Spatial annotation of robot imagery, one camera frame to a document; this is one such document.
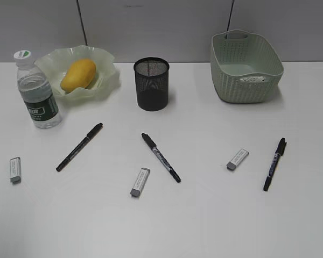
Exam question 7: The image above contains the grey white eraser left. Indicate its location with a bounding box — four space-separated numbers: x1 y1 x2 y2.
10 157 22 183

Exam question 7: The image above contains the yellow mango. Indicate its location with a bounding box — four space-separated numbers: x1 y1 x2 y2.
60 59 96 93

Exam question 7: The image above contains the pale green woven basket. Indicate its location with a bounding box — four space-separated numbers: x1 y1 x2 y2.
210 30 284 104

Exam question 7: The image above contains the grey white eraser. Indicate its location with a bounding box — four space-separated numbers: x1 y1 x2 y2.
130 168 150 198
226 148 249 171
10 157 22 183

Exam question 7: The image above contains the black mesh pen holder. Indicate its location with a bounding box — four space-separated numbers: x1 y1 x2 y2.
134 57 170 111

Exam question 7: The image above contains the grey white eraser middle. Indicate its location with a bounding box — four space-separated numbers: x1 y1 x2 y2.
130 168 150 198

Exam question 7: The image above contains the black marker pen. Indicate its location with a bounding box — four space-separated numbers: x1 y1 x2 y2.
263 138 287 191
56 123 103 172
142 133 181 183

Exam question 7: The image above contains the grey white eraser right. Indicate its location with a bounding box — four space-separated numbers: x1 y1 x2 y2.
226 148 249 171

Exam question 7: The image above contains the clear water bottle green label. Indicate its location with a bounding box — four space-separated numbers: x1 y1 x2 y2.
13 50 61 129

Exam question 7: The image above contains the waste paper ball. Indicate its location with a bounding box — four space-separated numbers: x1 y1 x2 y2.
240 75 269 83

